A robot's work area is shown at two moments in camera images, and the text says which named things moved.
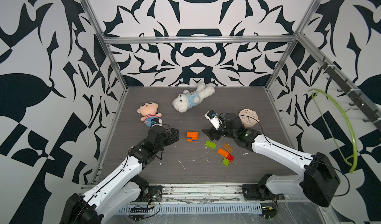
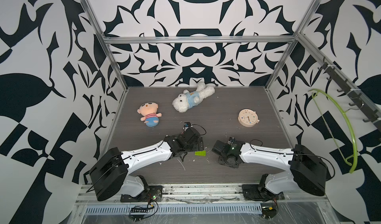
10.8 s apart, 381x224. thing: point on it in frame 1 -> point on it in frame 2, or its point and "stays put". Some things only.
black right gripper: (211, 131) -> (219, 160)
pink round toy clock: (247, 121) stays put
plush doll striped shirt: (149, 110) stays put
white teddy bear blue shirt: (182, 102) stays put
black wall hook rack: (365, 107) stays put
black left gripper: (175, 135) -> (196, 146)
